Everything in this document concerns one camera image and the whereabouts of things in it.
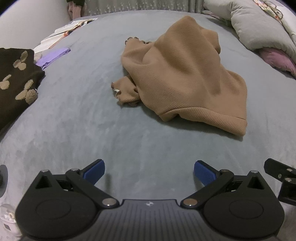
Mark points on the pink blanket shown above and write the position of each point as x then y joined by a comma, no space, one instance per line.
277,59

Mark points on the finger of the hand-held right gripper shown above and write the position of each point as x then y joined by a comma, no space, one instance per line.
272,165

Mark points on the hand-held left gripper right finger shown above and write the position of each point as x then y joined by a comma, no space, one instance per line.
203,172

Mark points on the dark brown beige-patterned garment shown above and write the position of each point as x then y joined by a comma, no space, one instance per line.
13,76

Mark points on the small beige cloth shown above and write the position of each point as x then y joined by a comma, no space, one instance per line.
38,56

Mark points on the white object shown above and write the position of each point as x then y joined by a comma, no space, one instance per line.
5,199

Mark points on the tan ribbed sweater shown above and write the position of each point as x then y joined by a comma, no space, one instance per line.
180,76

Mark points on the light grey quilt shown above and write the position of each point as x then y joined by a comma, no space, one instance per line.
249,25

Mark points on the cartoon print quilt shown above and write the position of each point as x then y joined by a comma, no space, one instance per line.
277,11

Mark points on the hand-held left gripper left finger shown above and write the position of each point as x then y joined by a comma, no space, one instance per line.
94,172

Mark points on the purple cloth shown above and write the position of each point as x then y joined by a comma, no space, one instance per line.
52,56

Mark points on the grey star-print curtain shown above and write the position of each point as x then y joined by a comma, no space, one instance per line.
143,5

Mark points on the open book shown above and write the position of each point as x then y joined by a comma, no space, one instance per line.
62,31

